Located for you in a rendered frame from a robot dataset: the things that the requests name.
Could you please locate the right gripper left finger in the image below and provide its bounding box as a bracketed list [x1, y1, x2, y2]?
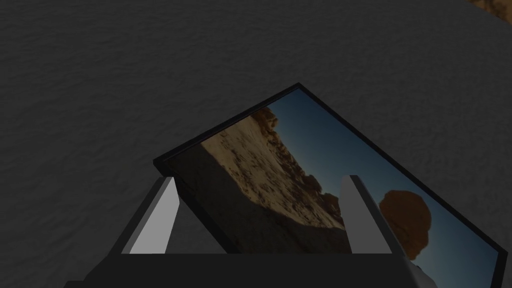
[108, 176, 181, 255]

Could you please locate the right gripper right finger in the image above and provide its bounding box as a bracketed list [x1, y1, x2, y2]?
[338, 174, 407, 255]

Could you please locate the black framed landscape picture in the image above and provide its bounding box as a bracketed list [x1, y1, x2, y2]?
[152, 81, 509, 288]

